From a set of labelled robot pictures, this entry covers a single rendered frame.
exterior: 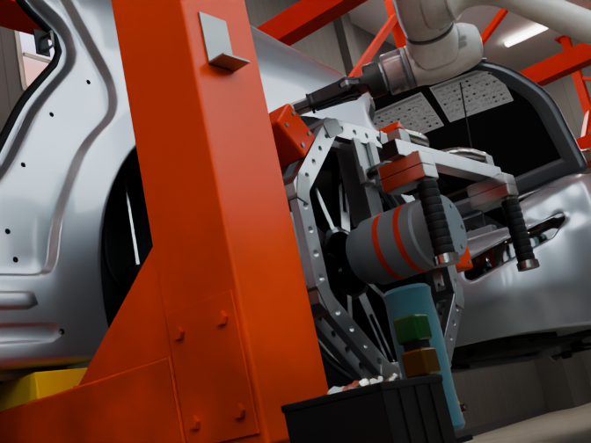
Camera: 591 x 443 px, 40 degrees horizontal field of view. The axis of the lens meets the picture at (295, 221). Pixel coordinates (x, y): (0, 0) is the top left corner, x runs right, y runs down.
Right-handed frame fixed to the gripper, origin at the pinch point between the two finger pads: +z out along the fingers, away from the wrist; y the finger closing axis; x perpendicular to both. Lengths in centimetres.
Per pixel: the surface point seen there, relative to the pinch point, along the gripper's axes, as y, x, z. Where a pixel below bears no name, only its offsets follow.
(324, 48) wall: 973, 324, 71
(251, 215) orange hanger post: -54, -27, 3
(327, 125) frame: -13.0, -8.7, -7.1
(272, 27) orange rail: 388, 164, 53
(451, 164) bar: -13.9, -24.4, -27.4
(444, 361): -26, -58, -15
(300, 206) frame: -28.4, -24.6, 0.4
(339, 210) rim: 2.3, -23.8, -2.2
